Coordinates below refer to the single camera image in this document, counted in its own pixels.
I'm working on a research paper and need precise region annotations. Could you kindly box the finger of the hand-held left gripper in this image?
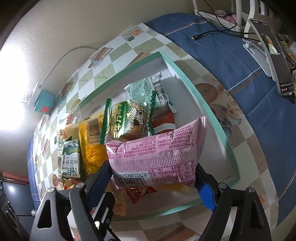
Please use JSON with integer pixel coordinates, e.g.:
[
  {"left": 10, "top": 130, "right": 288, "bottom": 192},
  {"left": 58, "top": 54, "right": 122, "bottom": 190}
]
[{"left": 92, "top": 192, "right": 121, "bottom": 241}]

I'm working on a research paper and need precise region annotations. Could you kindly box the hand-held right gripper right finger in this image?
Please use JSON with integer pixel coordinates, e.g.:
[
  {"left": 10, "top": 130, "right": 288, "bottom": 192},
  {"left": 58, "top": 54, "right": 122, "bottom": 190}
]
[{"left": 195, "top": 163, "right": 272, "bottom": 241}]

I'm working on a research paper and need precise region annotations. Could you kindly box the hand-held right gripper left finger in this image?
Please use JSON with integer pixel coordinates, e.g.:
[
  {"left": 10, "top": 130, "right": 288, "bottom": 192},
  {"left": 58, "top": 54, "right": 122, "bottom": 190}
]
[{"left": 29, "top": 161, "right": 114, "bottom": 241}]

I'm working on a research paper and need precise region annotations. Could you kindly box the yellow snack packet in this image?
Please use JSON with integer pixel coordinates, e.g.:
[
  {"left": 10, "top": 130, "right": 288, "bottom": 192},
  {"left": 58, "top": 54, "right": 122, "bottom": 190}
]
[{"left": 77, "top": 115, "right": 111, "bottom": 179}]

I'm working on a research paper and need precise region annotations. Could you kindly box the orange snack packet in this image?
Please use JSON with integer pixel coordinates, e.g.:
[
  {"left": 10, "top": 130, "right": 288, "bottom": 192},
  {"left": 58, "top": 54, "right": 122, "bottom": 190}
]
[{"left": 111, "top": 183, "right": 197, "bottom": 217}]

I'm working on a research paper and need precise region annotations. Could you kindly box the green white biscuit packet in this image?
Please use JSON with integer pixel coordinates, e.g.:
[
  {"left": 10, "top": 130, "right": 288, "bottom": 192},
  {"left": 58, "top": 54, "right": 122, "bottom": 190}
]
[{"left": 57, "top": 139, "right": 84, "bottom": 181}]

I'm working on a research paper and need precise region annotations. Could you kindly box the red print clear packet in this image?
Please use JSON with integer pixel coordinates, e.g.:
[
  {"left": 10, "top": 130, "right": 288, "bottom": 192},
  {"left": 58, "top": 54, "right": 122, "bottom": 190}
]
[{"left": 58, "top": 112, "right": 80, "bottom": 142}]

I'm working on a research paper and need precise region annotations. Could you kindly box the pink snack packet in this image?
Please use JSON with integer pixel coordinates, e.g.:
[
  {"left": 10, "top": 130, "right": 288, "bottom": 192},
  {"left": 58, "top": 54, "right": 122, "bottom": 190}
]
[{"left": 105, "top": 116, "right": 207, "bottom": 189}]

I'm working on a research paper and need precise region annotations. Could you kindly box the clear green-edged pastry packet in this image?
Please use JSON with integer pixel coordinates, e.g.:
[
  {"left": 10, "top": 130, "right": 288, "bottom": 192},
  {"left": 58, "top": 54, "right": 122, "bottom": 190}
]
[{"left": 100, "top": 91, "right": 158, "bottom": 144}]

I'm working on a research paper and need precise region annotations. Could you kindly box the red snack packet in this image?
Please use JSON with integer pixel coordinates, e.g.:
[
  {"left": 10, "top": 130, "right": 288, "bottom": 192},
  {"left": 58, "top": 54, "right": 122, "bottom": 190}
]
[{"left": 150, "top": 112, "right": 177, "bottom": 135}]

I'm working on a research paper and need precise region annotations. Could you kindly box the shallow teal cardboard box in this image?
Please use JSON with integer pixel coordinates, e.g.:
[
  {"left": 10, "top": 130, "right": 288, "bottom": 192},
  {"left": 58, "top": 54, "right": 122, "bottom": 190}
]
[{"left": 79, "top": 51, "right": 241, "bottom": 222}]

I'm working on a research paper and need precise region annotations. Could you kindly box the light green snack packet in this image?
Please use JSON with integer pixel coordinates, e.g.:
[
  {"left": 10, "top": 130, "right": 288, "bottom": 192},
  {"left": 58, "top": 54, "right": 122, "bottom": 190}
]
[{"left": 124, "top": 72, "right": 177, "bottom": 114}]

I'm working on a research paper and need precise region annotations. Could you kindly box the checkered printed tablecloth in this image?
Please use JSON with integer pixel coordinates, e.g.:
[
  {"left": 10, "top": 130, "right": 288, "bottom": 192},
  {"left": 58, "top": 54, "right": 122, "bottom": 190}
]
[{"left": 31, "top": 22, "right": 278, "bottom": 241}]

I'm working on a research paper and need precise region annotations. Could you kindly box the dark grey furniture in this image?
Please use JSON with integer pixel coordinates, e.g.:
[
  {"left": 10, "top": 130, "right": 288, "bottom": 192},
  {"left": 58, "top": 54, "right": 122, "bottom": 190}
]
[{"left": 0, "top": 171, "right": 44, "bottom": 241}]

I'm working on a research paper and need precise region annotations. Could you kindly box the small teal box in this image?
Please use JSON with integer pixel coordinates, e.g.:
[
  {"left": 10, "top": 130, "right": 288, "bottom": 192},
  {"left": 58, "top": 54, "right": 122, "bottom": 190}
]
[{"left": 33, "top": 90, "right": 54, "bottom": 115}]

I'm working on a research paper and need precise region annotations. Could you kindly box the white power strip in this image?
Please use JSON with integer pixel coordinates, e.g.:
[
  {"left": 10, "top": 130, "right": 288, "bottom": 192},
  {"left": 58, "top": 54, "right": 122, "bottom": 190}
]
[{"left": 20, "top": 81, "right": 42, "bottom": 105}]

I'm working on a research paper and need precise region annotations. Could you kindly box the blue cloth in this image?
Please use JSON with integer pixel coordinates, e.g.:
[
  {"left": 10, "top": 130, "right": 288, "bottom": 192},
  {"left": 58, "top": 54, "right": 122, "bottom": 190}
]
[{"left": 26, "top": 14, "right": 296, "bottom": 227}]

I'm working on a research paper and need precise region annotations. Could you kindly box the black smartphone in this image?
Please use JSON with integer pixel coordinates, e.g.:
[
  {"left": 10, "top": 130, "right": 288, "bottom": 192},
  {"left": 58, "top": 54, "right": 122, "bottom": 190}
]
[{"left": 248, "top": 18, "right": 295, "bottom": 96}]

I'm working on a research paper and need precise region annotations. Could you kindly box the white phone stand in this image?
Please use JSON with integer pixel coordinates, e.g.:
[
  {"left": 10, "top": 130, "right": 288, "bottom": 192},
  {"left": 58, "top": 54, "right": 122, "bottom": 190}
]
[{"left": 242, "top": 38, "right": 278, "bottom": 80}]

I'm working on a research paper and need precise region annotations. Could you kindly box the white pink device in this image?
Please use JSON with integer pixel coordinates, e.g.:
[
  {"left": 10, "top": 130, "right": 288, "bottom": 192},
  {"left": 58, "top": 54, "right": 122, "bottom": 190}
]
[{"left": 214, "top": 9, "right": 241, "bottom": 32}]

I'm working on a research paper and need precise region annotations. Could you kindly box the white metal rack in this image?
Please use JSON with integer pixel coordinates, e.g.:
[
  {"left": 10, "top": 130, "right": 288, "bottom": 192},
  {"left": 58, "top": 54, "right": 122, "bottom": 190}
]
[{"left": 192, "top": 0, "right": 266, "bottom": 33}]

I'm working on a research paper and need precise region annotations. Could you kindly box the white power cable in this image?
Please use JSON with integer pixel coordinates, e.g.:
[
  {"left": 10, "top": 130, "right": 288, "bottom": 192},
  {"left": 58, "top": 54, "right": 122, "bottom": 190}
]
[{"left": 39, "top": 47, "right": 97, "bottom": 87}]

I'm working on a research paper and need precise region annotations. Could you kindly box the black cable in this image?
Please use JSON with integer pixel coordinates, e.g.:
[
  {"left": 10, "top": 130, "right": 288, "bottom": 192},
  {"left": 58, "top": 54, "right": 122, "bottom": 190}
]
[{"left": 191, "top": 10, "right": 262, "bottom": 42}]

